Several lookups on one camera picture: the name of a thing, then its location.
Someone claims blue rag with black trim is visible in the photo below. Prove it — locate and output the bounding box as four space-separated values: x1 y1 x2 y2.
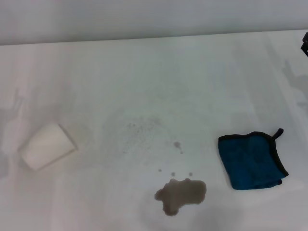
218 128 289 191

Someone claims white paper cup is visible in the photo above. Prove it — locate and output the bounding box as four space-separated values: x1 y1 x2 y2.
18 123 79 172

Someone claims dark water stain puddle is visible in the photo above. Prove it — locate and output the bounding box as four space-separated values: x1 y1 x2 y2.
154 178 207 217

